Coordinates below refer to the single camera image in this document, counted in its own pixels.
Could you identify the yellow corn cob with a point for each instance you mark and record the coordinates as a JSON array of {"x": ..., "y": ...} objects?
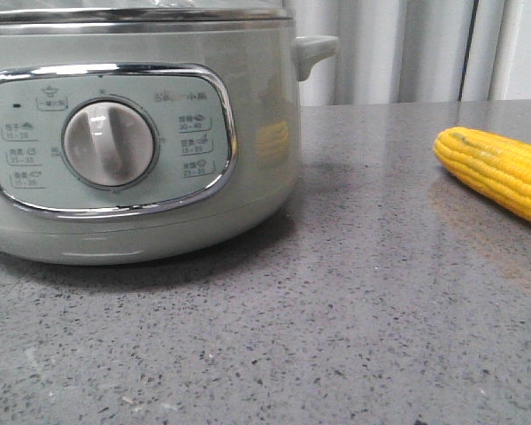
[{"x": 495, "y": 166}]

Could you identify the glass pot lid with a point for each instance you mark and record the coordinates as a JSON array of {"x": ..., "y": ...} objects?
[{"x": 41, "y": 12}]

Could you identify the pale green electric pot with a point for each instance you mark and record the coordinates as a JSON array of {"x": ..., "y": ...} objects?
[{"x": 123, "y": 142}]

